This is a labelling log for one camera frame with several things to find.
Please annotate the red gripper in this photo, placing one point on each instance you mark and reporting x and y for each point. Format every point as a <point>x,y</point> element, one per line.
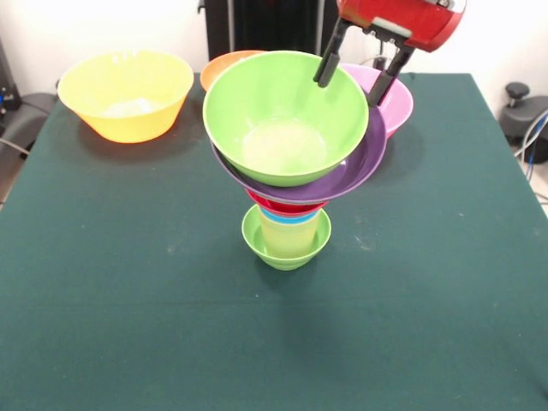
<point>419,21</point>

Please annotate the large pink bowl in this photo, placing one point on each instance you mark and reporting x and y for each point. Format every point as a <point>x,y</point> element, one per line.
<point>400,111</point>

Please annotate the purple bowl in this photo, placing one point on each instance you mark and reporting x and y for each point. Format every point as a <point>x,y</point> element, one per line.
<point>364,167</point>

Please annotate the large green bowl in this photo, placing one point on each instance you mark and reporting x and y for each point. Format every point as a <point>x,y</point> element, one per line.
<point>265,107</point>

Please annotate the small red bowl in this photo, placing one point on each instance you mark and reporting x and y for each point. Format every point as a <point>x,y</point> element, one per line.
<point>291,209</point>

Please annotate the blue cup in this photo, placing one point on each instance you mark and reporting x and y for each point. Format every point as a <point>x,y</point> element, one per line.
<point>291,219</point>

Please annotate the yellow cup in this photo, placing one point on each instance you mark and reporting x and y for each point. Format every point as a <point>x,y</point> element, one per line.
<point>289,240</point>

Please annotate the small green bowl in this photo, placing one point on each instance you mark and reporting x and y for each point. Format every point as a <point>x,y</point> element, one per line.
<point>287,262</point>

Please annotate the large yellow bowl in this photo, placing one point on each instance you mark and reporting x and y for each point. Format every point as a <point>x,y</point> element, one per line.
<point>124,98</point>

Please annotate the orange bowl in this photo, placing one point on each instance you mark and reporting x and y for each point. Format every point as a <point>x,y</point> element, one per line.
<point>214,68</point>

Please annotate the dark green tablecloth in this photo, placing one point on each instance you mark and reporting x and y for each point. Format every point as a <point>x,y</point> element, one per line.
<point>214,342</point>

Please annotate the black equipment box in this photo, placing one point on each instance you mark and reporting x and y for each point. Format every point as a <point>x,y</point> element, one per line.
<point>8,94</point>

